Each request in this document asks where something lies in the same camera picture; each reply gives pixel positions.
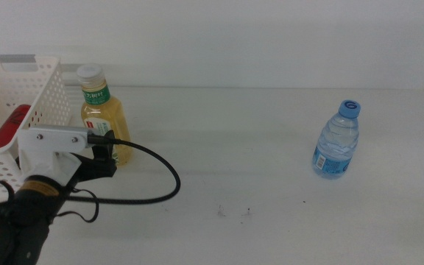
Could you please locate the yellow tea bottle green label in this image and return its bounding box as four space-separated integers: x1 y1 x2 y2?
76 63 134 166

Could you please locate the red soda can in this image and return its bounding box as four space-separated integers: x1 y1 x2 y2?
0 104 32 149

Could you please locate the clear water bottle blue cap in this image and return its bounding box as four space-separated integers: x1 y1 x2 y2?
311 99 361 180

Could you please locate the white perforated plastic basket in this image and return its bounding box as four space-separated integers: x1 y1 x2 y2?
0 54 73 202

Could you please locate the thin black left gripper wire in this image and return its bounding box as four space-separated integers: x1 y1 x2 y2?
55 187 99 224

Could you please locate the black braided left camera cable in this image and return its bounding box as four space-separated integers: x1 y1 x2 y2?
0 134 182 214

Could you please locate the grey wall trunking strip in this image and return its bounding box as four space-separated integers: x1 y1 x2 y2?
60 63 213 74

